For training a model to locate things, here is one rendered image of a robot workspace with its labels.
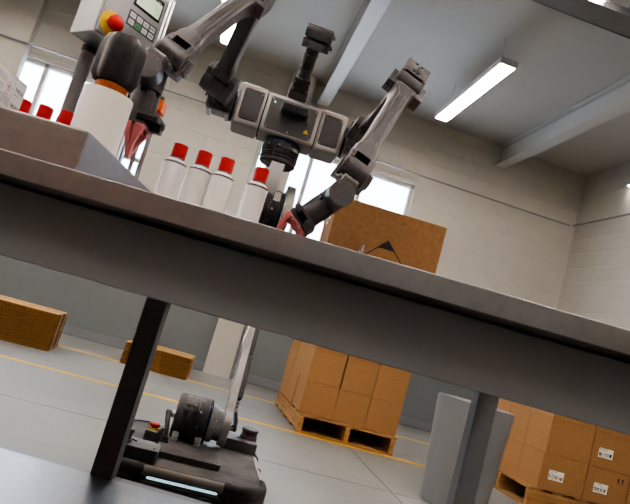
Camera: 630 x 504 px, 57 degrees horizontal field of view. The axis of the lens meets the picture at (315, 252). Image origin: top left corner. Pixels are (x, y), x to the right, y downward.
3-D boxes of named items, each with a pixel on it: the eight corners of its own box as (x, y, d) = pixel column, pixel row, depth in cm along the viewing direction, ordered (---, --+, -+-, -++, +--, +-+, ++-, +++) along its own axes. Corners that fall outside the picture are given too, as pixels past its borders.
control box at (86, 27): (68, 32, 141) (94, -38, 144) (123, 69, 155) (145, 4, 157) (94, 30, 135) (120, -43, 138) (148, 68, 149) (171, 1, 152)
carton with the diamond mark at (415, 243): (311, 294, 149) (339, 194, 153) (302, 296, 173) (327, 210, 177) (422, 326, 152) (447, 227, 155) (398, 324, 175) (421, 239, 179)
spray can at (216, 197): (188, 238, 129) (216, 152, 132) (192, 242, 135) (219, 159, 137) (211, 245, 129) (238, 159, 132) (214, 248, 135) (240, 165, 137)
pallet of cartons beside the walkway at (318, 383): (393, 456, 462) (421, 346, 473) (293, 431, 447) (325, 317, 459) (353, 424, 579) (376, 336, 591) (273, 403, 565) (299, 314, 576)
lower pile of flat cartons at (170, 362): (118, 362, 545) (125, 341, 548) (129, 357, 597) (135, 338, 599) (186, 380, 551) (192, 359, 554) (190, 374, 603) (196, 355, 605)
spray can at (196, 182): (165, 232, 129) (193, 145, 132) (170, 235, 134) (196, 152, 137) (188, 238, 129) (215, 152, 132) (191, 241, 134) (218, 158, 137)
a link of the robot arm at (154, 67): (194, 66, 133) (163, 43, 132) (193, 45, 122) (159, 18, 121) (162, 106, 131) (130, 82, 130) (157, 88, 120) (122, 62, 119)
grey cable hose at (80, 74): (52, 120, 142) (80, 42, 145) (58, 125, 146) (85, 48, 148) (66, 124, 142) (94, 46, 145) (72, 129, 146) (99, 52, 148)
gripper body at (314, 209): (292, 205, 128) (319, 187, 129) (291, 214, 139) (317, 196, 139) (309, 230, 128) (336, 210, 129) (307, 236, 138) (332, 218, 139)
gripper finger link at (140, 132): (133, 156, 124) (147, 115, 125) (100, 146, 124) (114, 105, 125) (141, 164, 131) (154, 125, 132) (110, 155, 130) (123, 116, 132)
